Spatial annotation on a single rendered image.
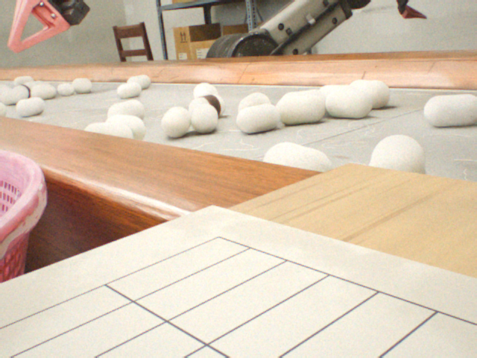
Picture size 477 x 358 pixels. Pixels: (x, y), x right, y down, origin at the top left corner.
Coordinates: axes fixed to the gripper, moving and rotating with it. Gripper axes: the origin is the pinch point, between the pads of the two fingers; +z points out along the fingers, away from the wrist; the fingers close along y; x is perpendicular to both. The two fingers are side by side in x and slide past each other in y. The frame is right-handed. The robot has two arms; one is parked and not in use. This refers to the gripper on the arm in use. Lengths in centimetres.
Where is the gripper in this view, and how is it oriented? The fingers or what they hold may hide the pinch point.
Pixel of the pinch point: (16, 45)
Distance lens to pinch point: 78.6
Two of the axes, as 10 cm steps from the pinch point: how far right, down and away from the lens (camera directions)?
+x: 5.6, 5.7, 6.1
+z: -4.9, 8.1, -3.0
